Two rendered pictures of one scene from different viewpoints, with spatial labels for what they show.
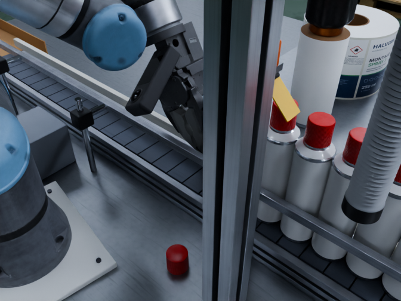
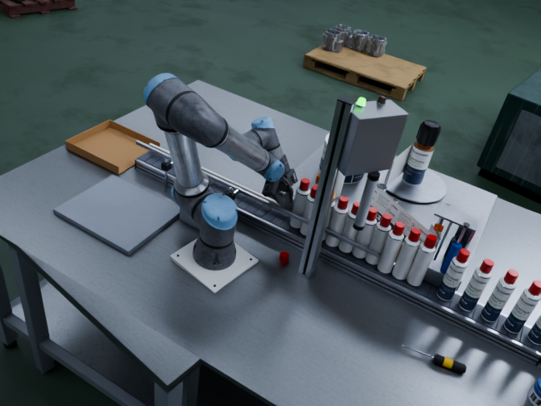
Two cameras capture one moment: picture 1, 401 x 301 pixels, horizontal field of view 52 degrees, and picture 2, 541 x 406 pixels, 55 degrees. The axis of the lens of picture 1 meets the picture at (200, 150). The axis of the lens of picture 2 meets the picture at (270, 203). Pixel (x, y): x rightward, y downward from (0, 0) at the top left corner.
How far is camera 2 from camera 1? 1.29 m
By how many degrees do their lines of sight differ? 13
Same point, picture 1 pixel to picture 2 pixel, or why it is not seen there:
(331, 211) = (347, 232)
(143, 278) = (270, 265)
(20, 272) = (225, 263)
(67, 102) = not seen: hidden behind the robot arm
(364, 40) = not seen: hidden behind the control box
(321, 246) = (343, 247)
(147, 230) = (265, 247)
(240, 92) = (328, 194)
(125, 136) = (242, 205)
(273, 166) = not seen: hidden behind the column
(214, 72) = (320, 188)
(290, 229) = (330, 242)
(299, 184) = (336, 222)
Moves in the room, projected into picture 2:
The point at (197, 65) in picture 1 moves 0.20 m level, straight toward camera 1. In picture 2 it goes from (289, 174) to (303, 209)
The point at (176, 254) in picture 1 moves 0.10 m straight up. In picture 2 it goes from (285, 254) to (289, 233)
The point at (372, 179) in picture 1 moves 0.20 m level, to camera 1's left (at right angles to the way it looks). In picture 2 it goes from (361, 217) to (299, 218)
